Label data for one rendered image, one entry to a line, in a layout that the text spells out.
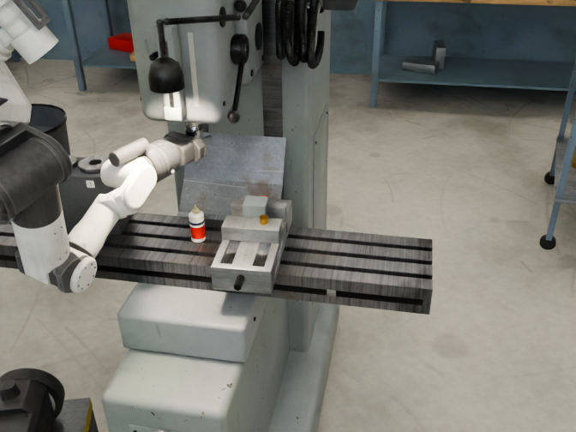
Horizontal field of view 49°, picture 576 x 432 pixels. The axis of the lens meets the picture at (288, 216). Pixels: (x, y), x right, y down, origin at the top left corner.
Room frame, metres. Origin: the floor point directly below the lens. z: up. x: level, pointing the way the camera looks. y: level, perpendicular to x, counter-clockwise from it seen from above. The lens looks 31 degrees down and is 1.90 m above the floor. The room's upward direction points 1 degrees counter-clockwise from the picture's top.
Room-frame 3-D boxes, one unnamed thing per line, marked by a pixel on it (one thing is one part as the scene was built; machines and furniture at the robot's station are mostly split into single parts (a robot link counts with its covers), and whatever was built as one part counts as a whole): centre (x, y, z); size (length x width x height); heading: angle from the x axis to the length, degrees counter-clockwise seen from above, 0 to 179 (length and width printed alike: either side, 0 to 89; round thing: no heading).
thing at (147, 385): (1.44, 0.24, 0.43); 0.81 x 0.32 x 0.60; 169
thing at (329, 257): (1.47, 0.23, 0.89); 1.24 x 0.23 x 0.08; 79
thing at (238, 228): (1.38, 0.09, 1.02); 0.15 x 0.06 x 0.04; 81
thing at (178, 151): (1.39, 0.28, 1.23); 0.13 x 0.12 x 0.10; 57
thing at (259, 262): (1.41, 0.09, 0.98); 0.35 x 0.15 x 0.11; 171
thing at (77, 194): (1.57, 0.58, 1.03); 0.22 x 0.12 x 0.20; 86
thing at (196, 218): (1.48, 0.25, 0.98); 0.04 x 0.04 x 0.11
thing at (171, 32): (1.36, 0.25, 1.45); 0.04 x 0.04 x 0.21; 79
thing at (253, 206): (1.44, 0.08, 1.04); 0.06 x 0.05 x 0.06; 81
